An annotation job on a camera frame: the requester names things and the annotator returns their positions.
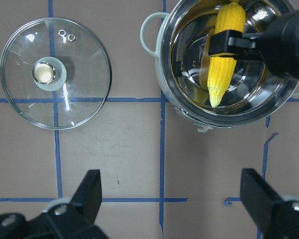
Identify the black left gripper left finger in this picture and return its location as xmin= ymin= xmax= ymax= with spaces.
xmin=0 ymin=169 xmax=108 ymax=239

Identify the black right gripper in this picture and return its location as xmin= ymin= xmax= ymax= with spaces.
xmin=208 ymin=10 xmax=299 ymax=80

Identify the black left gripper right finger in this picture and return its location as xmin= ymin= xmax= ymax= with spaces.
xmin=240 ymin=168 xmax=299 ymax=239

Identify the yellow corn cob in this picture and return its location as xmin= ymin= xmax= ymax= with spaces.
xmin=207 ymin=2 xmax=247 ymax=108

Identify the glass pot lid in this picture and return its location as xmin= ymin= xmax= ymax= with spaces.
xmin=0 ymin=17 xmax=112 ymax=130

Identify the pale green electric pot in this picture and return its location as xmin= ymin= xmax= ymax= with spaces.
xmin=140 ymin=0 xmax=299 ymax=132

